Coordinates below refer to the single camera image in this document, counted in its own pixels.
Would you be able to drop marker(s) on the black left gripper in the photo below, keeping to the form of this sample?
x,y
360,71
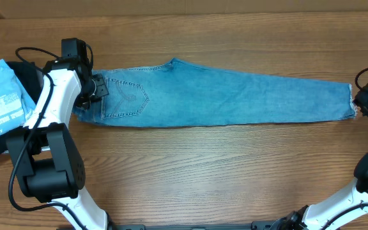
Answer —
x,y
102,90

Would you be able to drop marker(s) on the blue denim jeans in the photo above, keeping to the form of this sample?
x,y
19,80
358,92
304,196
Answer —
x,y
183,94

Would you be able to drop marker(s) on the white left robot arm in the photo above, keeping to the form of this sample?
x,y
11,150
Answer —
x,y
46,162

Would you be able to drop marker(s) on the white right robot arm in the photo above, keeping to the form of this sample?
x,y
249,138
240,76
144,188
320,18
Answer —
x,y
347,204

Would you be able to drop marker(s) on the black folded garment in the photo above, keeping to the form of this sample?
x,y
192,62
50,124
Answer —
x,y
30,81

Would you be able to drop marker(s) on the light blue printed t-shirt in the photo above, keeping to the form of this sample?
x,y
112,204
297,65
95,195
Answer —
x,y
16,106

